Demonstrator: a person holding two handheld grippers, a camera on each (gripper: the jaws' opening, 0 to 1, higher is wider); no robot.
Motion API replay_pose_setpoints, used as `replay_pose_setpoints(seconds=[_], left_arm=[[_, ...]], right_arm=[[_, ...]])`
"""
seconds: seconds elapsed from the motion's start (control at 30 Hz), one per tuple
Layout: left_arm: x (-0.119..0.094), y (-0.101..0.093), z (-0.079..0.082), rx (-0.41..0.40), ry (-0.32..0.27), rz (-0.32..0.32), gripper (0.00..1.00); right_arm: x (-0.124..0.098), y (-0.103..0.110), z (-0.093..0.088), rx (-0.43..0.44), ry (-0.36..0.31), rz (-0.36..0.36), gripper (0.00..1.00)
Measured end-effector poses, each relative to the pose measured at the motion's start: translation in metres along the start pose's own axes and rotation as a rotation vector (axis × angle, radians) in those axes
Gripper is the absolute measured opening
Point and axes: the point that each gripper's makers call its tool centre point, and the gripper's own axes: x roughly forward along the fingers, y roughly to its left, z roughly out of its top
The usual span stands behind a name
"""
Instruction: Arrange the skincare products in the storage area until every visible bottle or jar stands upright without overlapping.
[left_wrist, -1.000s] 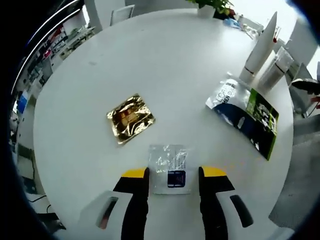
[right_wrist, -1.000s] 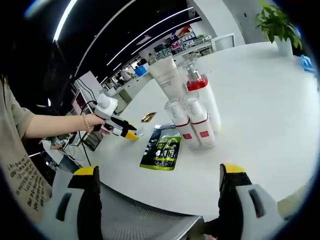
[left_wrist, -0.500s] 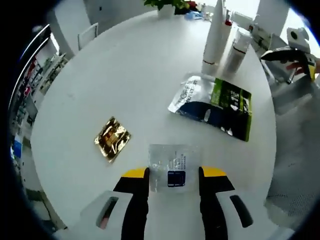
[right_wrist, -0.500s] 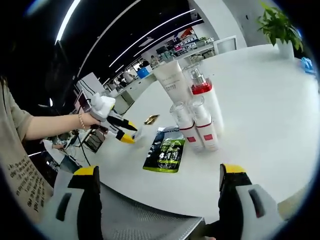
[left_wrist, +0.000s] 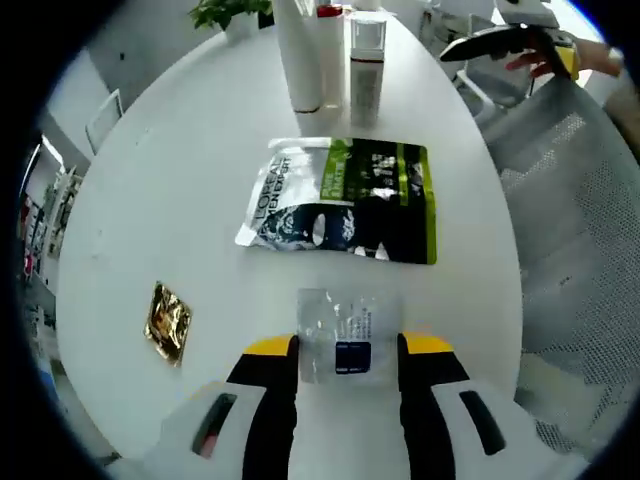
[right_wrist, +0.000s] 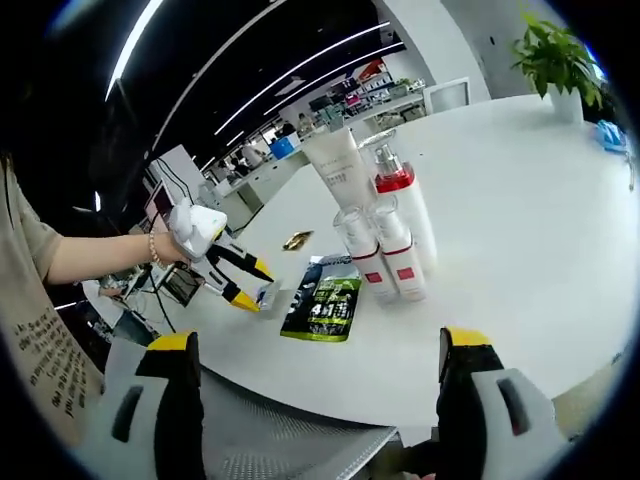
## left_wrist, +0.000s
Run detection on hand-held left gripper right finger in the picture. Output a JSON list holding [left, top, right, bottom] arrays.
[[396, 329, 544, 480]]

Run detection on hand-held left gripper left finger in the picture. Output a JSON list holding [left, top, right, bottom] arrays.
[[142, 333, 301, 480]]

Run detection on small clear skincare sachet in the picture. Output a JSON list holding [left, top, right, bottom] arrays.
[[295, 287, 404, 387]]

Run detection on small red-label skincare bottle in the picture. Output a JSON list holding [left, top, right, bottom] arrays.
[[348, 10, 389, 129]]

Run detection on gold skincare sachet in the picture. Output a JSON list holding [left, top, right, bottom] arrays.
[[143, 280, 194, 369]]

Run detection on white red-collared skincare bottle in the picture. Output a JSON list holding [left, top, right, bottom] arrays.
[[314, 2, 346, 110]]

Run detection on white skincare tube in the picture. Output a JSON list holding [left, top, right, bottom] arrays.
[[273, 0, 324, 115]]

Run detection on green black skincare sachet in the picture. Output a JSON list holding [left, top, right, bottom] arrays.
[[318, 138, 439, 266]]

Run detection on silver blue skincare sachet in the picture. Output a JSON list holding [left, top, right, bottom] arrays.
[[234, 137, 361, 254]]

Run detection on white storage shelves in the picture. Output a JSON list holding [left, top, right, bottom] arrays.
[[19, 144, 84, 326]]

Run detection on person's right hand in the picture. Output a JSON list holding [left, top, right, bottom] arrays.
[[505, 48, 554, 76]]

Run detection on grey mesh chair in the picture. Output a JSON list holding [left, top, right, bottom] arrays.
[[479, 74, 640, 451]]

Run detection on potted green plant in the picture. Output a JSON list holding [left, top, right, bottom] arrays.
[[188, 0, 275, 44]]

